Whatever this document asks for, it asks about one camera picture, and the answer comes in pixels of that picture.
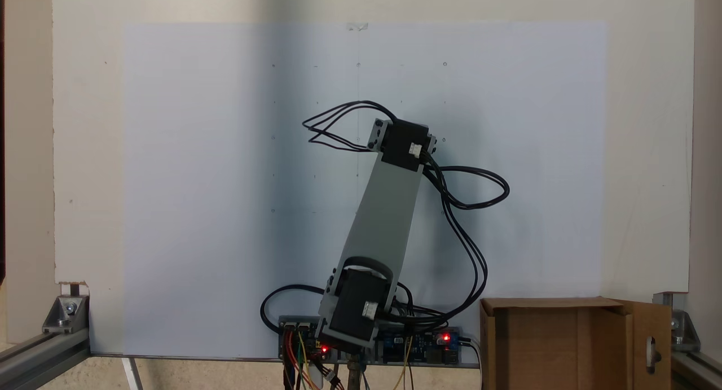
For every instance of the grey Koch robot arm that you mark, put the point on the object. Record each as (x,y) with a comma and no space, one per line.
(389,209)

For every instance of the grey mounting plate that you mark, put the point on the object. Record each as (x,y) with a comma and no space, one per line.
(299,319)

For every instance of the clear tape piece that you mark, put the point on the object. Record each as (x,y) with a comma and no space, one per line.
(357,26)

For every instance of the small motor controller board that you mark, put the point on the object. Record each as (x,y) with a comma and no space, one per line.
(299,336)

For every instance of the white paper sheet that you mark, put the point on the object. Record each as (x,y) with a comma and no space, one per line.
(197,153)

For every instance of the blue circuit board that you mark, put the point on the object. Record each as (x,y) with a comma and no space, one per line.
(428,345)

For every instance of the brown cardboard box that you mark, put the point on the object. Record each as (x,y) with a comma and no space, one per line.
(553,350)

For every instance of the metal corner bracket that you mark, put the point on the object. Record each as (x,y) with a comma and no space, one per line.
(679,325)
(67,314)

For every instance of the aluminium frame post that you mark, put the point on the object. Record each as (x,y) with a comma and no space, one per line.
(39,356)
(699,373)

